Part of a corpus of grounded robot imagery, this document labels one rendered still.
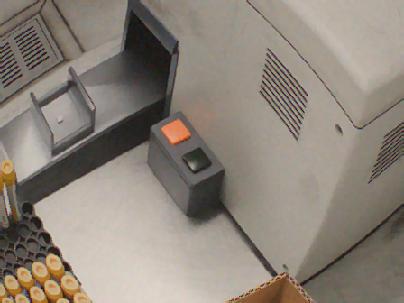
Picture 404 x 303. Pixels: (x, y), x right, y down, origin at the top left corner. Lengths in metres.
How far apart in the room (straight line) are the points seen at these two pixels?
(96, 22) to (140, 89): 1.25
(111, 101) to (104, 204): 0.08
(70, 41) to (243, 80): 1.37
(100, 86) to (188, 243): 0.15
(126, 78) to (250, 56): 0.20
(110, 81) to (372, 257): 0.29
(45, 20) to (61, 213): 1.32
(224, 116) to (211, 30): 0.08
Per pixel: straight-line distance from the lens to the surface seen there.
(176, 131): 0.85
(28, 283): 0.71
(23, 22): 2.17
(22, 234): 0.83
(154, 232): 0.86
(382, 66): 0.61
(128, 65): 0.90
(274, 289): 0.70
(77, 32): 2.11
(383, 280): 0.87
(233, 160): 0.82
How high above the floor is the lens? 1.63
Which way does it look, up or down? 57 degrees down
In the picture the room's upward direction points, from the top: 10 degrees clockwise
